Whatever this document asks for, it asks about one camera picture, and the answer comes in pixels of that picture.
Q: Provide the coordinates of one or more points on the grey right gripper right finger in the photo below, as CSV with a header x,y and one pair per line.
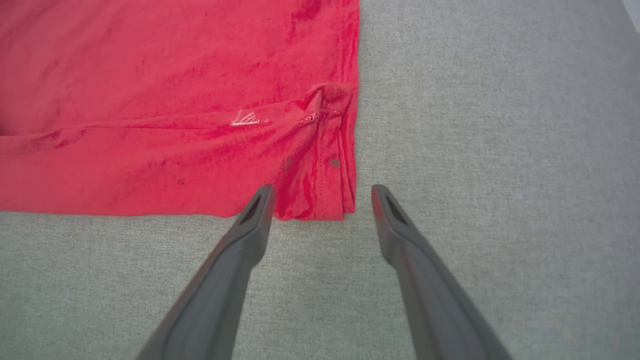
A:
x,y
440,310

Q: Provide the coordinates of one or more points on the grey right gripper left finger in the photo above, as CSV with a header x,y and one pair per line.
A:
x,y
215,300

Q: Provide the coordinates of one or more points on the red and white jersey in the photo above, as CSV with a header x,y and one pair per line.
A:
x,y
150,100

